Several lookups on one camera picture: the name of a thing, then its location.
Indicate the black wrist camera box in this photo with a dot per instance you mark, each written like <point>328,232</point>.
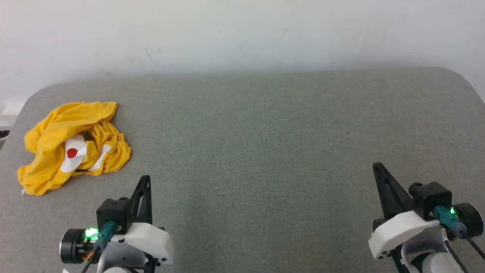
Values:
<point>111,212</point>
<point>432,197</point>

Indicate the grey fabric sofa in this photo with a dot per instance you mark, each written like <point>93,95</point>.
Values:
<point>265,151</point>

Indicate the yellow cartoon print shirt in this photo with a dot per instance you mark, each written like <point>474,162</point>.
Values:
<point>49,132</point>

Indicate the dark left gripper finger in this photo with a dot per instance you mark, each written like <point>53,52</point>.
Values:
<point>147,189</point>

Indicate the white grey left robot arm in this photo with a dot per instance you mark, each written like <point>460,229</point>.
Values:
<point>121,259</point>

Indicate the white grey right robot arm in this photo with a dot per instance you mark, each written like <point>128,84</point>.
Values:
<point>435,263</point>

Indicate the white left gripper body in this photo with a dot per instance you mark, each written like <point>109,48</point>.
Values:
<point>151,242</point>

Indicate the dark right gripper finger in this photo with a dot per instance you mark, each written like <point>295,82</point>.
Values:
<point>390,193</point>

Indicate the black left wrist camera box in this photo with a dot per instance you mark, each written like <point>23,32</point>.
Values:
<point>111,212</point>

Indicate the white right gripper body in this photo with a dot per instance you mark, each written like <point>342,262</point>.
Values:
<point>398,229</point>

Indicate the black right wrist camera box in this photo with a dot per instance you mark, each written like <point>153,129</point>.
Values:
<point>432,197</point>

